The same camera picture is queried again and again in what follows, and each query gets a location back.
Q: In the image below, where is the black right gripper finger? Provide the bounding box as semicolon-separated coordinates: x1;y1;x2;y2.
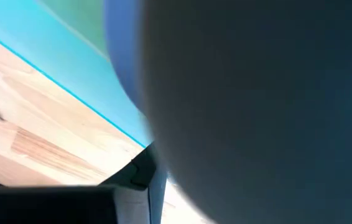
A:
100;142;168;224

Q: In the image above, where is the small green paint bottle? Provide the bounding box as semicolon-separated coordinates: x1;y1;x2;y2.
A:
141;0;352;224

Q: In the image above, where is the large purple paint bottle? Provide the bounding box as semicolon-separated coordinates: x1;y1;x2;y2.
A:
103;0;152;116

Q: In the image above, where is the teal plastic tray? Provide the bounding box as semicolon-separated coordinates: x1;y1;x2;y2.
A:
0;0;152;149

